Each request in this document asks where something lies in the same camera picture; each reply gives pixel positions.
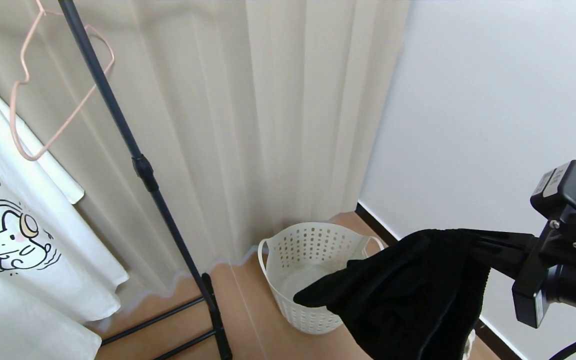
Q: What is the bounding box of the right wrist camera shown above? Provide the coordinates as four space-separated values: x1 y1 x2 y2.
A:
530 160 576 251

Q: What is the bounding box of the pink clothes hanger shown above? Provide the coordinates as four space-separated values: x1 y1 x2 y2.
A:
9 0 116 162

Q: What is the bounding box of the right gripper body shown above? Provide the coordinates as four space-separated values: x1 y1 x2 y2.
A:
512 235 576 329

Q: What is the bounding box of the white laundry basket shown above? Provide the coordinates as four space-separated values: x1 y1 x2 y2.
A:
258 222 386 335

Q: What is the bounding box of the white printed t-shirt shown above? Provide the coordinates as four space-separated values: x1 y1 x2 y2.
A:
0 70 130 360

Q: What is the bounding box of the black garment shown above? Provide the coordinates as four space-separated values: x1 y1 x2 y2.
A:
293 228 491 360

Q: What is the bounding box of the black clothes rack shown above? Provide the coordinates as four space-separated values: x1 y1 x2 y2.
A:
58 0 234 360

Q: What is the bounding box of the beige curtain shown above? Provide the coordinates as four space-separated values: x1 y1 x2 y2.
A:
0 0 411 303

